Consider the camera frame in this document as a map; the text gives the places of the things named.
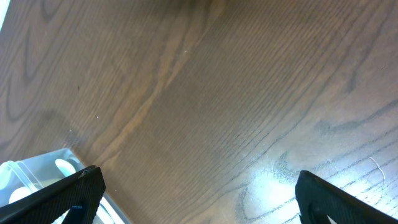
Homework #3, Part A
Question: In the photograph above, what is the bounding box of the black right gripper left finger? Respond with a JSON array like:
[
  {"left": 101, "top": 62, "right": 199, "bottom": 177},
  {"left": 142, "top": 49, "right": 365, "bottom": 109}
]
[{"left": 1, "top": 166, "right": 106, "bottom": 224}]

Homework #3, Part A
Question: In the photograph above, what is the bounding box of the pink plastic fork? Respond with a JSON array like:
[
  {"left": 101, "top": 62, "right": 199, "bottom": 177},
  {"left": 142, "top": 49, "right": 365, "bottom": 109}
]
[{"left": 55, "top": 159, "right": 76, "bottom": 177}]

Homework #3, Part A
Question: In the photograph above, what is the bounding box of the mint green plastic spoon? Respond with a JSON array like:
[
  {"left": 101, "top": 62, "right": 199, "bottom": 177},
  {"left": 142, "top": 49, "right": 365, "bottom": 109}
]
[{"left": 9, "top": 187, "right": 32, "bottom": 204}]

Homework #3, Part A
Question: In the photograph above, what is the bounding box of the clear plastic storage container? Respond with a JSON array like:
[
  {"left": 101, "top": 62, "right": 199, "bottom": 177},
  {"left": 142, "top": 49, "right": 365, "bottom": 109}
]
[{"left": 1, "top": 148, "right": 129, "bottom": 223}]

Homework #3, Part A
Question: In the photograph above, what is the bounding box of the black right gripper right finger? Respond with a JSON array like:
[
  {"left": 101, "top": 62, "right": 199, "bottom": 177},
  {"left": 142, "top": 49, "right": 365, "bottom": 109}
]
[{"left": 295, "top": 170, "right": 397, "bottom": 224}]

